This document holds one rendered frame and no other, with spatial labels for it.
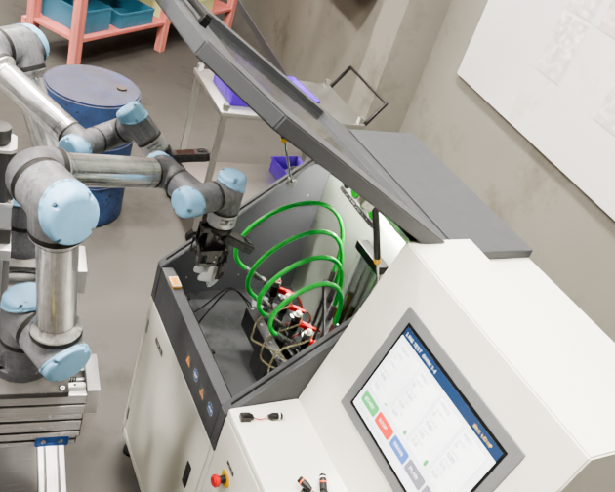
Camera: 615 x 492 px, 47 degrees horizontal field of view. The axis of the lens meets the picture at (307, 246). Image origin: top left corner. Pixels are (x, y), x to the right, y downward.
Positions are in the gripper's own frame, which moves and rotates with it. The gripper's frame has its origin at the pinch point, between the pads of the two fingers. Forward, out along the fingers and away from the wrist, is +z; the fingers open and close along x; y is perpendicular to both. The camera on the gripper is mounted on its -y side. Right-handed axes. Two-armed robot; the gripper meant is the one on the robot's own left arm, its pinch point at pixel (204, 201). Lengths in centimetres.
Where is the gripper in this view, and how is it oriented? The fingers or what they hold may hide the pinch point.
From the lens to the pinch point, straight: 213.5
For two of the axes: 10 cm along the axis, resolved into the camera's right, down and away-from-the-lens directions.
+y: -8.3, 5.5, -0.1
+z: 4.8, 7.3, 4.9
